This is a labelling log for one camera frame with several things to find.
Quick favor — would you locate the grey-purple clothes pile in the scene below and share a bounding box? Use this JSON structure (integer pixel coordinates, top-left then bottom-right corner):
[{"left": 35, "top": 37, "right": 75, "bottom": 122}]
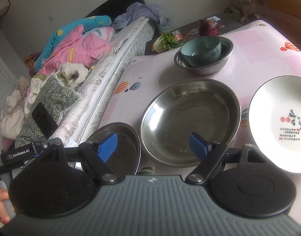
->
[{"left": 112, "top": 2, "right": 169, "bottom": 32}]

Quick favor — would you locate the small steel plate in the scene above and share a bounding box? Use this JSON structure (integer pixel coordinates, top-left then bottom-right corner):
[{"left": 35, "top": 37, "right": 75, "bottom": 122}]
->
[{"left": 87, "top": 123, "right": 141, "bottom": 180}]

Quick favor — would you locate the white mattress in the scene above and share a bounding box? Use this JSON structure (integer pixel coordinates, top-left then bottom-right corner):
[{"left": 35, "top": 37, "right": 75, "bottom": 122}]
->
[{"left": 51, "top": 17, "right": 155, "bottom": 144}]

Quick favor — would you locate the pink and blue quilt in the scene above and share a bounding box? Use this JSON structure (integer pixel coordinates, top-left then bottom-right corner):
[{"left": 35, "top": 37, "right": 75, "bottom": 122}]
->
[{"left": 33, "top": 16, "right": 115, "bottom": 75}]

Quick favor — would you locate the person's left hand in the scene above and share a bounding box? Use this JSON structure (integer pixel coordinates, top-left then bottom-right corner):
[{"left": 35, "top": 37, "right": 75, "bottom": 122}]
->
[{"left": 0, "top": 188, "right": 10, "bottom": 224}]

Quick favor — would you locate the teal ceramic bowl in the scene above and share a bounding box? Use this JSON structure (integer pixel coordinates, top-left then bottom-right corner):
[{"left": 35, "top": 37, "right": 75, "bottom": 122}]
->
[{"left": 181, "top": 36, "right": 222, "bottom": 67}]

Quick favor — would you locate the white ceramic plate with calligraphy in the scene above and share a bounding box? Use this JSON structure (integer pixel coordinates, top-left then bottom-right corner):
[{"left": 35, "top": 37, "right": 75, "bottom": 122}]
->
[{"left": 249, "top": 76, "right": 301, "bottom": 174}]

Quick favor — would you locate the green leafy cabbage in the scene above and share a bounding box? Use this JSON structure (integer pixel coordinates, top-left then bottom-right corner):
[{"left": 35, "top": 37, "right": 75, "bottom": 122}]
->
[{"left": 153, "top": 32, "right": 182, "bottom": 53}]

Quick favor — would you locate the large shallow steel plate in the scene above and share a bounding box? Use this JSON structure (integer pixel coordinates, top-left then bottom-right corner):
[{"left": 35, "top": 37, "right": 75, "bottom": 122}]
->
[{"left": 139, "top": 79, "right": 241, "bottom": 168}]

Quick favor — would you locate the green floral pillow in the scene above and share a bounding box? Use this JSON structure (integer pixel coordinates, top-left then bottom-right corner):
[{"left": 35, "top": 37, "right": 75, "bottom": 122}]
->
[{"left": 15, "top": 74, "right": 80, "bottom": 148}]

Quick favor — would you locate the purple red cabbage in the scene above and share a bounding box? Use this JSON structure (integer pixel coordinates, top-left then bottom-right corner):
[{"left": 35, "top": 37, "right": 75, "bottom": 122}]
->
[{"left": 198, "top": 19, "right": 224, "bottom": 36}]

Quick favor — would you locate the deep stainless steel bowl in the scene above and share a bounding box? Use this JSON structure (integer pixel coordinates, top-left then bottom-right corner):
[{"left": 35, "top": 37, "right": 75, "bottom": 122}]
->
[{"left": 174, "top": 36, "right": 234, "bottom": 76}]

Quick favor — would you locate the black smartphone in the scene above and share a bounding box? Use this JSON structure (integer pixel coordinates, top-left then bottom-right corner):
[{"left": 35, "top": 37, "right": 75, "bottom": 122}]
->
[{"left": 32, "top": 102, "right": 58, "bottom": 138}]

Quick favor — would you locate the black headboard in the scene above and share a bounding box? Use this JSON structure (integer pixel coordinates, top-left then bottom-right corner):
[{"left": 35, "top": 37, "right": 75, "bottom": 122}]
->
[{"left": 86, "top": 0, "right": 145, "bottom": 20}]

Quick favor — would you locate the pink balloon-print tablecloth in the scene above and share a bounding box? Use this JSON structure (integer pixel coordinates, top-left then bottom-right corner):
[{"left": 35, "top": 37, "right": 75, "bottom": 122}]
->
[{"left": 97, "top": 19, "right": 301, "bottom": 178}]

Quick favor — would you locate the white fluffy blanket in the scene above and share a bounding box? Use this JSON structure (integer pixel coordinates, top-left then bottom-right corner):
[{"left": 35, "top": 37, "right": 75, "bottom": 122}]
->
[{"left": 57, "top": 62, "right": 89, "bottom": 89}]

